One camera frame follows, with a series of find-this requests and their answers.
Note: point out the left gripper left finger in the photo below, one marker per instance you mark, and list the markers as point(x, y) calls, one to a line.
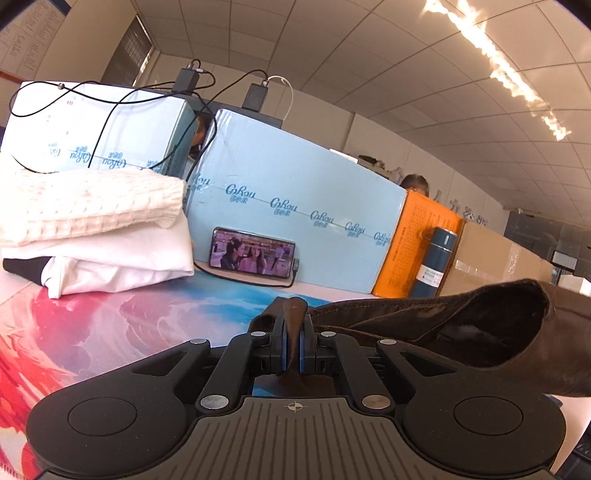
point(246, 357)

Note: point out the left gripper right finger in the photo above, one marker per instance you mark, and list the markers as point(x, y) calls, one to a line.
point(340, 357)

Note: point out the brown button jacket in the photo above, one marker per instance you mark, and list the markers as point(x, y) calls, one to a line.
point(527, 331)

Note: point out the smartphone playing video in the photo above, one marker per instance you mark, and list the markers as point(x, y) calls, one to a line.
point(252, 254)

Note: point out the orange box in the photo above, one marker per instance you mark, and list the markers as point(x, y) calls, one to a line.
point(420, 216)

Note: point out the dark blue thermos bottle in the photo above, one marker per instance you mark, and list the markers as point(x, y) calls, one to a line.
point(434, 264)

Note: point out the white folded garment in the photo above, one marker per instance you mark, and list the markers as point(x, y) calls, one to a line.
point(115, 261)

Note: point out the large light blue box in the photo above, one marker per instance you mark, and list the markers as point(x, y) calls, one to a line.
point(254, 178)

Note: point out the brown cardboard box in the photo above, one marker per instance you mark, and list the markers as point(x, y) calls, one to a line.
point(484, 257)

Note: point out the person behind boxes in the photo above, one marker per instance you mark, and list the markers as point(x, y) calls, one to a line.
point(417, 183)

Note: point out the black charger on large box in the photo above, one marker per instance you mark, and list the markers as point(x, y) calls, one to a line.
point(255, 97)

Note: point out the cream knitted folded sweater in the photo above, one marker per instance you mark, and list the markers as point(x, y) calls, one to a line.
point(80, 202)

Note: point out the black charger on small box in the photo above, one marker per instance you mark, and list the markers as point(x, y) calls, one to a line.
point(185, 82)

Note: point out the small light blue box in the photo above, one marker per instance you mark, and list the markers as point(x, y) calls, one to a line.
point(56, 126)

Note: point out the wall notice board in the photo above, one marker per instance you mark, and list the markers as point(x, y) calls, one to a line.
point(26, 39)

